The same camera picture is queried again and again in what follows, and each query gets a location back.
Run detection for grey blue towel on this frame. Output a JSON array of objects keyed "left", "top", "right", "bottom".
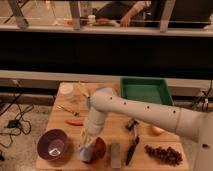
[{"left": 77, "top": 145, "right": 94, "bottom": 162}]

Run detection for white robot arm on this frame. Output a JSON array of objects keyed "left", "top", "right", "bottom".
[{"left": 80, "top": 87, "right": 213, "bottom": 171}]

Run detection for red bowl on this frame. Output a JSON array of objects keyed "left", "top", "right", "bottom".
[{"left": 84, "top": 137, "right": 106, "bottom": 164}]

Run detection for purple bowl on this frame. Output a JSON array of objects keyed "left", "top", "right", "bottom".
[{"left": 37, "top": 129, "right": 69, "bottom": 161}]

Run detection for orange carrot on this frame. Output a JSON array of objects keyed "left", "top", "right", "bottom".
[{"left": 65, "top": 120, "right": 83, "bottom": 126}]

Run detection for grey rectangular block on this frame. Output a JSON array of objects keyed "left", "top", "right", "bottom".
[{"left": 110, "top": 143, "right": 121, "bottom": 169}]

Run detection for metal fork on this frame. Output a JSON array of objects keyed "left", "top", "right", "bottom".
[{"left": 56, "top": 105, "right": 80, "bottom": 116}]

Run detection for wooden cutting board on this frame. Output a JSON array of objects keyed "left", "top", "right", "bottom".
[{"left": 36, "top": 91, "right": 189, "bottom": 171}]

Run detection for clear plastic jar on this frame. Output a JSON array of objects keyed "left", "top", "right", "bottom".
[{"left": 59, "top": 83, "right": 74, "bottom": 100}]

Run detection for yellow red apple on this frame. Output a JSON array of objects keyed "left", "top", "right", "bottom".
[{"left": 151, "top": 126, "right": 164, "bottom": 136}]

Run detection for black power adapter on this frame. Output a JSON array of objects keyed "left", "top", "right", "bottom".
[{"left": 7, "top": 120, "right": 19, "bottom": 128}]

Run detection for green plastic tray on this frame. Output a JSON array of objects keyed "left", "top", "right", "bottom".
[{"left": 120, "top": 78, "right": 173, "bottom": 106}]

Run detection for bunch of red grapes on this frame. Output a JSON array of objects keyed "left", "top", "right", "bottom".
[{"left": 144, "top": 145, "right": 183, "bottom": 166}]

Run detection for white paper cup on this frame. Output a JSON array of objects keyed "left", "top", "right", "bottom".
[{"left": 88, "top": 15, "right": 96, "bottom": 26}]

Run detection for person in background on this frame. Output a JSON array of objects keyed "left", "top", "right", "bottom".
[{"left": 94, "top": 0, "right": 151, "bottom": 27}]

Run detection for black handled knife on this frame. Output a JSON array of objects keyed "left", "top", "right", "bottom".
[{"left": 125, "top": 119, "right": 140, "bottom": 166}]

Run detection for black floor cables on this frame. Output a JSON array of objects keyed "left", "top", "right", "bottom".
[{"left": 0, "top": 84, "right": 35, "bottom": 158}]

